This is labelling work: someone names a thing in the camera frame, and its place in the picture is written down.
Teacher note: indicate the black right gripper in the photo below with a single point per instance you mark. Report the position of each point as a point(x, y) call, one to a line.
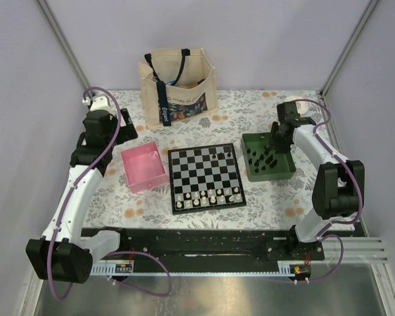
point(271, 143)

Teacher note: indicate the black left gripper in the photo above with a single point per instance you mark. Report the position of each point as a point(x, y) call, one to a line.
point(126, 133)

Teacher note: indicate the pink plastic box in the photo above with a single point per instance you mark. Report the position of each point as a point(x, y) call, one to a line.
point(143, 167)

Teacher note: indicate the black white chessboard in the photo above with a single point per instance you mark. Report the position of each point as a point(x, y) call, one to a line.
point(204, 183)

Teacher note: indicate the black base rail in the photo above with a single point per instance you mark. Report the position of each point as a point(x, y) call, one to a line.
point(210, 251)

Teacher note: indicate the green plastic tray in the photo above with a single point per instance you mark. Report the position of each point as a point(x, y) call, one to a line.
point(262, 162)

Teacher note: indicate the beige canvas tote bag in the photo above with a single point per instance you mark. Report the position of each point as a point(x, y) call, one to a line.
point(176, 84)

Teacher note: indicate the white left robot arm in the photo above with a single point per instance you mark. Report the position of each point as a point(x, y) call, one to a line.
point(60, 253)

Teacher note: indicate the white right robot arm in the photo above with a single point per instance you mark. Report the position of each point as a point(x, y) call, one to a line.
point(338, 192)

